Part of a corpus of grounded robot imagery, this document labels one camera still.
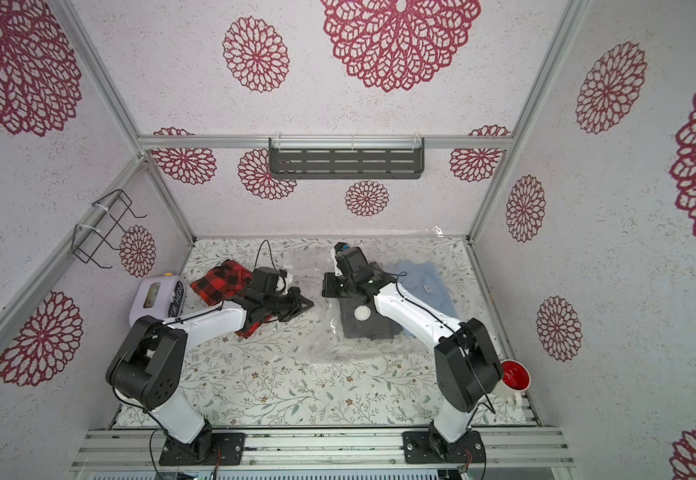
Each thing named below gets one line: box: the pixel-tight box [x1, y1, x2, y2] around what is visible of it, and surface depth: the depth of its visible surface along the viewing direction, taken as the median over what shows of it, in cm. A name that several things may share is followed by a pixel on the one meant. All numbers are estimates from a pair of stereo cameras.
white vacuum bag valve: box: [353, 304, 372, 322], surface depth 97 cm
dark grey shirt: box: [338, 294, 402, 340], surface depth 94 cm
